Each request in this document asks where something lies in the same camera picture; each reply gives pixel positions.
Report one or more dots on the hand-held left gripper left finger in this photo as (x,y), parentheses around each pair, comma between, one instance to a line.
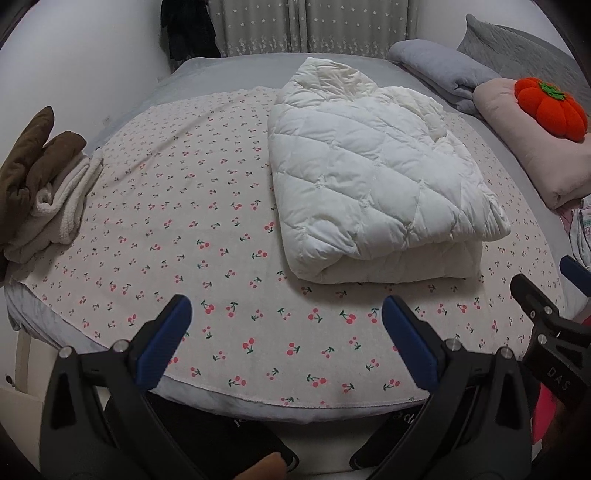
(161,341)

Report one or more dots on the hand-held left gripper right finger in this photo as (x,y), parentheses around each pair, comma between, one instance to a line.
(411,341)

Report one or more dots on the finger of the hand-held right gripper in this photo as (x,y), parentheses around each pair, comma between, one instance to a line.
(575,277)
(531,295)

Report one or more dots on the white quilted hooded jacket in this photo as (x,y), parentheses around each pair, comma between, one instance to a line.
(369,184)

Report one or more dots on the dark hanging clothes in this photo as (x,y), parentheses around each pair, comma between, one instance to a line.
(189,27)

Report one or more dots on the patterned light clothing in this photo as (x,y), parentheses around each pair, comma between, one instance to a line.
(582,226)

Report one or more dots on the cherry print blanket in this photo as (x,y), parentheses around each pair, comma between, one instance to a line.
(184,207)

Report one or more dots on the orange pumpkin plush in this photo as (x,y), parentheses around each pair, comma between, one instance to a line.
(549,115)

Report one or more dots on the brown folded garment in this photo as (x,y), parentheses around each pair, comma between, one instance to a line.
(27,152)

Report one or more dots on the grey quilted pillow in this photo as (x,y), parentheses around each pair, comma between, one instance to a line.
(508,46)

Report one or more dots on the grey folded blanket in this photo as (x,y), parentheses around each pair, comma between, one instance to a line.
(438,64)

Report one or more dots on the bed with grey sheet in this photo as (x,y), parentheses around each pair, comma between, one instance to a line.
(221,74)

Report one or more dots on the grey star print curtain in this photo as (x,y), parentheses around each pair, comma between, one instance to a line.
(314,27)

